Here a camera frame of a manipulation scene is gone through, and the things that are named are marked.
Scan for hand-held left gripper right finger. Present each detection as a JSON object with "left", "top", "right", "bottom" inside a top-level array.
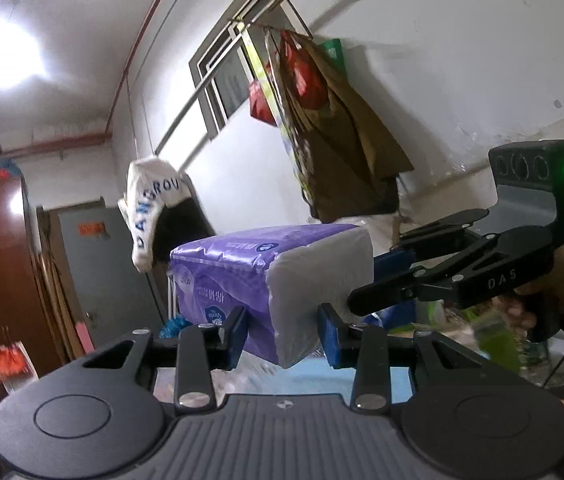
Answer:
[{"left": 317, "top": 303, "right": 485, "bottom": 409}]

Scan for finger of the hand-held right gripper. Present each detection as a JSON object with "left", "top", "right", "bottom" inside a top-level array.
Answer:
[
  {"left": 347, "top": 252, "right": 473, "bottom": 317},
  {"left": 374, "top": 208, "right": 491, "bottom": 287}
]

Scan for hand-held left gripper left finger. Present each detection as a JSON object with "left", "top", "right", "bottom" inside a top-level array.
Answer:
[{"left": 82, "top": 305, "right": 250, "bottom": 408}]

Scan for purple tissue pack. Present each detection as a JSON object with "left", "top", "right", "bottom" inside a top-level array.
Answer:
[{"left": 169, "top": 222, "right": 375, "bottom": 367}]

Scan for light blue sheet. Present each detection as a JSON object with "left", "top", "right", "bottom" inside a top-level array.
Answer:
[{"left": 154, "top": 352, "right": 415, "bottom": 406}]

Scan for blue plastic bag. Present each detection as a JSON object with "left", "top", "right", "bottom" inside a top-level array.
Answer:
[{"left": 158, "top": 314, "right": 189, "bottom": 339}]

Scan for green snack packet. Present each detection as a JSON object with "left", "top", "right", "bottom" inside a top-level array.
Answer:
[{"left": 474, "top": 319, "right": 525, "bottom": 373}]

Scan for brown paper bag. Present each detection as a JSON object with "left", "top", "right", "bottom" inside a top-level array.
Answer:
[{"left": 274, "top": 30, "right": 415, "bottom": 223}]

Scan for grey door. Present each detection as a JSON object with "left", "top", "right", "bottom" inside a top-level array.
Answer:
[{"left": 57, "top": 204, "right": 169, "bottom": 357}]

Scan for pink board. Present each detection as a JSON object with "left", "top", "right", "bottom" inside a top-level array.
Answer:
[{"left": 76, "top": 321, "right": 97, "bottom": 357}]

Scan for white and black hanging jacket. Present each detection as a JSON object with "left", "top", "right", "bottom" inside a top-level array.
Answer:
[{"left": 118, "top": 156, "right": 217, "bottom": 274}]

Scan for colourful printed bag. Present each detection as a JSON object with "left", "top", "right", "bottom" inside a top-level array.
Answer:
[{"left": 264, "top": 27, "right": 320, "bottom": 206}]

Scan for wooden planks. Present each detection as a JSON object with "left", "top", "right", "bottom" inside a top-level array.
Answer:
[{"left": 36, "top": 205, "right": 94, "bottom": 361}]

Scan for large red bag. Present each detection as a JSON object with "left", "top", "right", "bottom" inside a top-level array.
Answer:
[{"left": 279, "top": 30, "right": 330, "bottom": 110}]

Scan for green bag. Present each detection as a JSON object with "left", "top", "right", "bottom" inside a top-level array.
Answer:
[{"left": 321, "top": 38, "right": 347, "bottom": 81}]

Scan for small red plastic bag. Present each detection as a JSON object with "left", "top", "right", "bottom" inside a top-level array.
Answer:
[{"left": 248, "top": 60, "right": 279, "bottom": 127}]

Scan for orange red plastic bag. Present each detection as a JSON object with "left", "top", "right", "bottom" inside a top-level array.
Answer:
[{"left": 0, "top": 342, "right": 30, "bottom": 380}]

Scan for metal pole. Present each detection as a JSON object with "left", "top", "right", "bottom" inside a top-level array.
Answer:
[{"left": 154, "top": 0, "right": 317, "bottom": 156}]

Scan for window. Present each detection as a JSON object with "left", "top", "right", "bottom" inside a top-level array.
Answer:
[{"left": 189, "top": 0, "right": 313, "bottom": 141}]

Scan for red pipe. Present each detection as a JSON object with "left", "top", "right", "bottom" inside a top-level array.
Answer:
[{"left": 0, "top": 0, "right": 175, "bottom": 157}]

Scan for ceiling light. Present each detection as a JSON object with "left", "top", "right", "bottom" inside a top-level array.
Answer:
[{"left": 0, "top": 15, "right": 48, "bottom": 93}]

